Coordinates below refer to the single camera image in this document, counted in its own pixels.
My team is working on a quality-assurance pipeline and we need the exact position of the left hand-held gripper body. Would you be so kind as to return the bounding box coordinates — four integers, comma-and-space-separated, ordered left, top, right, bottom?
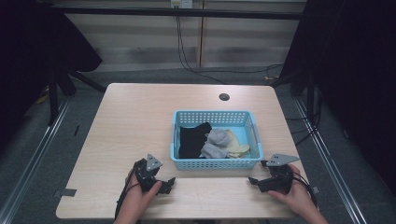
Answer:
134, 153, 169, 196

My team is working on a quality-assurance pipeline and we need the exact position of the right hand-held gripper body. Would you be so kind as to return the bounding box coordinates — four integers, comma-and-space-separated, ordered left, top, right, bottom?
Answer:
255, 152, 301, 196

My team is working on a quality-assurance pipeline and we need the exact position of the cream yellow sock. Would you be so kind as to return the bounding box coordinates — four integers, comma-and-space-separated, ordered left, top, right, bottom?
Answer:
224, 128, 251, 159

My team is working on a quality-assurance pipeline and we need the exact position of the black sock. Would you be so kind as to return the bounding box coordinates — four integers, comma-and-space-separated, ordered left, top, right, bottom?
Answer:
177, 121, 213, 160

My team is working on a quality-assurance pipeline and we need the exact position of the grey sock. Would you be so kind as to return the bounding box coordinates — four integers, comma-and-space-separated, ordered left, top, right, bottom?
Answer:
200, 127, 232, 160

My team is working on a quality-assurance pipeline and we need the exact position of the blue plastic basket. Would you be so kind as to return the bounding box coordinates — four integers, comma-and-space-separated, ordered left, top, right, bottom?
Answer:
169, 109, 265, 171

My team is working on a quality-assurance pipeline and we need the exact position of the person's left hand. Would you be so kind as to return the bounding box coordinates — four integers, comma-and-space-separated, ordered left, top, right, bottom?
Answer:
124, 173, 163, 221

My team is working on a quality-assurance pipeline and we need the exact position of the person's right hand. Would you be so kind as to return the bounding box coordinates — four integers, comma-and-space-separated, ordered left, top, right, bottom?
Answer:
268, 163, 317, 217

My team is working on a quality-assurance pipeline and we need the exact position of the grey tape patch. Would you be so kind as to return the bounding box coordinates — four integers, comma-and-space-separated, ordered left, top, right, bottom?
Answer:
52, 188, 78, 198

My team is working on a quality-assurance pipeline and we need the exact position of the black metal stand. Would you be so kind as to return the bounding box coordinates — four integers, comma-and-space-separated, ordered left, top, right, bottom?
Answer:
269, 69, 321, 125
47, 66, 107, 126

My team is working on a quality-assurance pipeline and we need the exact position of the dark curtain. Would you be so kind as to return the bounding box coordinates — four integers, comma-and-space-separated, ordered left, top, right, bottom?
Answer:
0, 0, 104, 147
279, 0, 396, 194

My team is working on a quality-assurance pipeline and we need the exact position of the black horizontal bar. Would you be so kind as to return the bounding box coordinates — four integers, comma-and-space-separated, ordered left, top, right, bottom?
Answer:
36, 5, 307, 21

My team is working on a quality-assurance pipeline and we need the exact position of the right hand-held gripper cable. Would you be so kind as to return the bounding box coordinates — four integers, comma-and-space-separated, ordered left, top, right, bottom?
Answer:
290, 171, 318, 209

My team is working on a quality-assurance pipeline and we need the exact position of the hand-held gripper cable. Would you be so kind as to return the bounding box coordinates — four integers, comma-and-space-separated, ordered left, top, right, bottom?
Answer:
114, 162, 142, 220
290, 171, 318, 209

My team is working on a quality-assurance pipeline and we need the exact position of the left hand-held gripper cable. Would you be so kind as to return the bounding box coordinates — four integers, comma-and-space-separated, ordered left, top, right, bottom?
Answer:
114, 162, 142, 220

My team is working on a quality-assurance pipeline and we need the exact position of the metal floor rail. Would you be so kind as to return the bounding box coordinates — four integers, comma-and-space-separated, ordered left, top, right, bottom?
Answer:
293, 98, 369, 224
0, 97, 72, 224

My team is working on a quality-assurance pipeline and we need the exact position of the black floor cable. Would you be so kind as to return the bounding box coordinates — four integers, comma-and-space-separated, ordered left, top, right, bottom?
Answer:
192, 63, 285, 78

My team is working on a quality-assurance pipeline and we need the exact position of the black hanging wall cable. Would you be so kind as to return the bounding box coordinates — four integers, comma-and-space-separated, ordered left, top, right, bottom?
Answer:
176, 15, 228, 85

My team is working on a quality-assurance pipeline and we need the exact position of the white wall socket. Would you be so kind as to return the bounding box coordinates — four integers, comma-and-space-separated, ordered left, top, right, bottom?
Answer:
169, 0, 194, 9

